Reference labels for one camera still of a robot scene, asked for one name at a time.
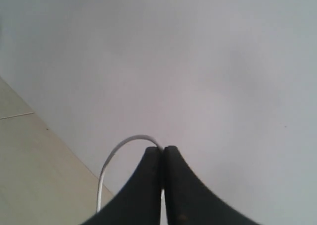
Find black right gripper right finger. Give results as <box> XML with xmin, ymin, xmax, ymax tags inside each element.
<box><xmin>163</xmin><ymin>146</ymin><xmax>257</xmax><ymax>225</ymax></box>

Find white wired earphones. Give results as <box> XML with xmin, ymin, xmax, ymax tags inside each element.
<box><xmin>97</xmin><ymin>134</ymin><xmax>165</xmax><ymax>225</ymax></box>

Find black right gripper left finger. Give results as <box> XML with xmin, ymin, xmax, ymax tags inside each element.
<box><xmin>84</xmin><ymin>147</ymin><xmax>162</xmax><ymax>225</ymax></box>

